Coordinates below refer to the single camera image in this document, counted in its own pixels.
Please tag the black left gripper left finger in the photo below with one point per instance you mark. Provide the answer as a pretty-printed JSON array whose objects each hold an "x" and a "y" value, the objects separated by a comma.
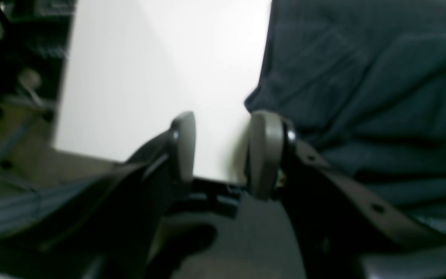
[{"x": 106, "y": 231}]

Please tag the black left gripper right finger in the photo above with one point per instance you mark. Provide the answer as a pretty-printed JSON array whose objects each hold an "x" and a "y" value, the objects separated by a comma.
[{"x": 344, "y": 231}]

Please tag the dark navy long-sleeve shirt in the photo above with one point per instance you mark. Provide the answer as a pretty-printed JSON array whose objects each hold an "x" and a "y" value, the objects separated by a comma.
[{"x": 364, "y": 82}]

